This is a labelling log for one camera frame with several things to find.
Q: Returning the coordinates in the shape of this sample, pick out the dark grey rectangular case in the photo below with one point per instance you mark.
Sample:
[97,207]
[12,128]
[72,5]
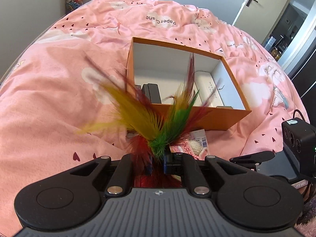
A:
[151,91]

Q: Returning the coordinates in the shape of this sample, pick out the plastic bagged crochet toy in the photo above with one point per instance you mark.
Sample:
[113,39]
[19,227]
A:
[195,145]

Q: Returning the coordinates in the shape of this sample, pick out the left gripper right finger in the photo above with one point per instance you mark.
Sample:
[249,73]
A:
[186,167]

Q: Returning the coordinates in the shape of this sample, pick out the colourful feather toy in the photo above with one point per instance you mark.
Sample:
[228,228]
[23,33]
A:
[153,131]

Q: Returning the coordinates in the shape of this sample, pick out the black camera box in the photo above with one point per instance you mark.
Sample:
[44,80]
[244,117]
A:
[299,144]

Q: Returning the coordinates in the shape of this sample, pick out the white door with handle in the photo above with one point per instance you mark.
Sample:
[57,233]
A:
[259,17]

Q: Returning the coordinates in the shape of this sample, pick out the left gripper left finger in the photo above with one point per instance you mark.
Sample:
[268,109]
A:
[122,178]

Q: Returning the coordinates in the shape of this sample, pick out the white rectangular case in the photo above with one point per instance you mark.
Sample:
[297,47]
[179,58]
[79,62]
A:
[208,91]

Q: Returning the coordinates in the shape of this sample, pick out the pink printed bed duvet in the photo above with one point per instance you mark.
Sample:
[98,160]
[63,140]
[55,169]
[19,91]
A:
[49,95]

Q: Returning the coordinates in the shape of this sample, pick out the dark grey printed packet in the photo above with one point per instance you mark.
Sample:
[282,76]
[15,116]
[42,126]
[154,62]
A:
[138,90]

